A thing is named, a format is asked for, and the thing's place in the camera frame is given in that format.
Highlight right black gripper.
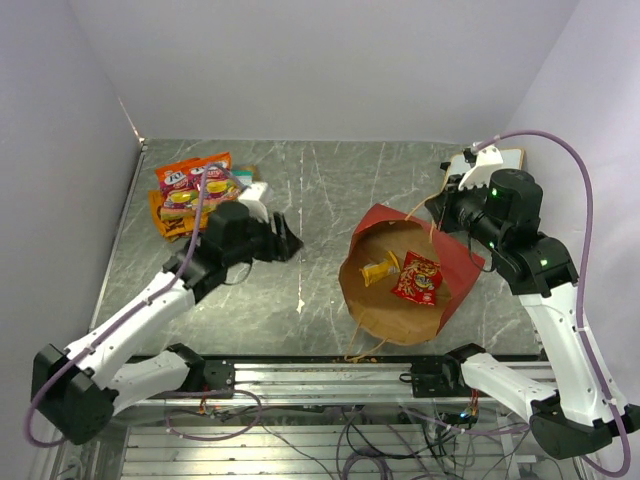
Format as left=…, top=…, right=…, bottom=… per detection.
left=425, top=172, right=505, bottom=251

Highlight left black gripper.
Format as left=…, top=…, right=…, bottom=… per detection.
left=224, top=209, right=303, bottom=267

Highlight red brown paper bag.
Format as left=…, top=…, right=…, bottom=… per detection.
left=338, top=204, right=484, bottom=362

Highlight Fox's fruits candy bag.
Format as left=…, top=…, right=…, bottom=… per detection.
left=155, top=158, right=198, bottom=221
left=186, top=152, right=244, bottom=210

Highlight Doritos chip bag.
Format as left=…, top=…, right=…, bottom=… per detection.
left=164, top=165, right=262, bottom=244

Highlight teal snack packet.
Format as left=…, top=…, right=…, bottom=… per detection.
left=231, top=169, right=255, bottom=186

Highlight orange Kettle chip bag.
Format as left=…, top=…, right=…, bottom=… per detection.
left=147, top=190, right=195, bottom=242

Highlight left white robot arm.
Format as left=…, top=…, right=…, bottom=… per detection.
left=28, top=201, right=303, bottom=445

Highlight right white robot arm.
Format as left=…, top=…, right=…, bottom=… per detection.
left=425, top=169, right=639, bottom=460

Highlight red snack packet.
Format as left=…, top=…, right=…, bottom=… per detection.
left=391, top=251, right=443, bottom=306

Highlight white notepad board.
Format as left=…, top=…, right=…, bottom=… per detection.
left=441, top=145, right=526, bottom=191

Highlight yellow M&M's packet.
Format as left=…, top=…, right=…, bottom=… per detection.
left=360, top=251, right=400, bottom=287

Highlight aluminium rail frame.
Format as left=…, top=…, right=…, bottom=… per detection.
left=48, top=357, right=588, bottom=479

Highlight loose wires under table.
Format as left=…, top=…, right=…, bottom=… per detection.
left=164, top=389, right=551, bottom=480

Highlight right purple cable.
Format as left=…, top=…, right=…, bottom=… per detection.
left=472, top=129, right=632, bottom=476

